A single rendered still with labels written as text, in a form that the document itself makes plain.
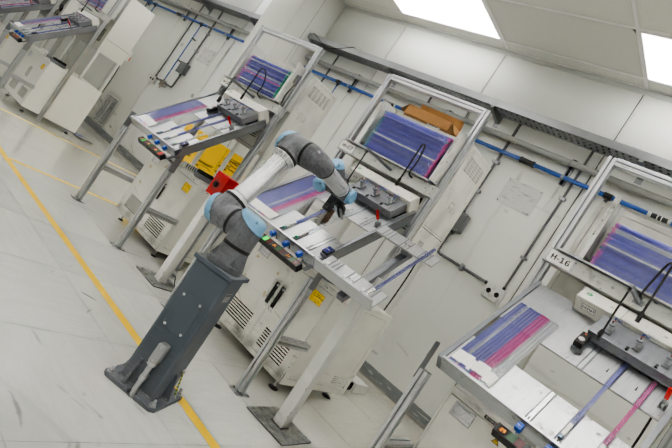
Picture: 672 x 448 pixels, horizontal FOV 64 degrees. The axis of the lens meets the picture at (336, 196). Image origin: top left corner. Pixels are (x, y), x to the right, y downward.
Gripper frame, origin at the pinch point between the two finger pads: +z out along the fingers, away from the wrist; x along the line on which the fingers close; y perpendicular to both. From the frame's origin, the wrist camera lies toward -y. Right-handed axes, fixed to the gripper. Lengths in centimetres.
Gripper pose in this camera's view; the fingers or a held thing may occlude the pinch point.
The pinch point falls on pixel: (339, 217)
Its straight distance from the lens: 290.2
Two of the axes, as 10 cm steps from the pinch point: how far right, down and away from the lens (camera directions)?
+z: 1.0, 7.9, 6.1
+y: 7.5, -4.6, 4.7
